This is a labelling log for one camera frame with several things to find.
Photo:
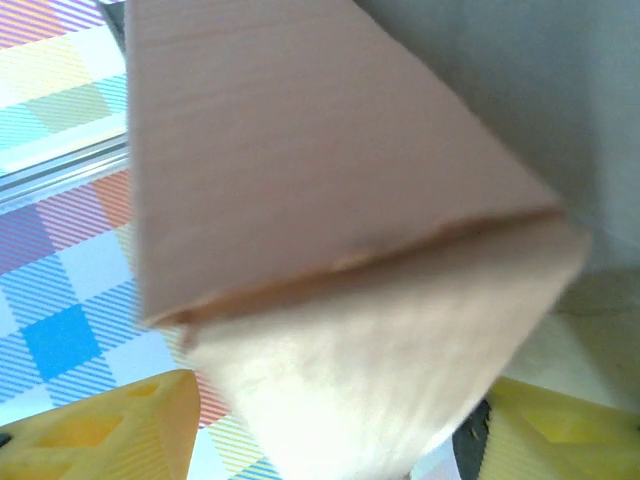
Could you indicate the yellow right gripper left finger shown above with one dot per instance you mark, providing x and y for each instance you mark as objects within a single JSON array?
[{"x": 100, "y": 440}]

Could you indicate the brown cardboard box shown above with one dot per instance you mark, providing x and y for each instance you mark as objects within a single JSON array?
[{"x": 300, "y": 150}]

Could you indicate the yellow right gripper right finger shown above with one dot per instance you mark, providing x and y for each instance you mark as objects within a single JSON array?
[{"x": 565, "y": 440}]

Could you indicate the aluminium frame post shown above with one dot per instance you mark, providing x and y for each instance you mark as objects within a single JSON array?
[{"x": 60, "y": 170}]

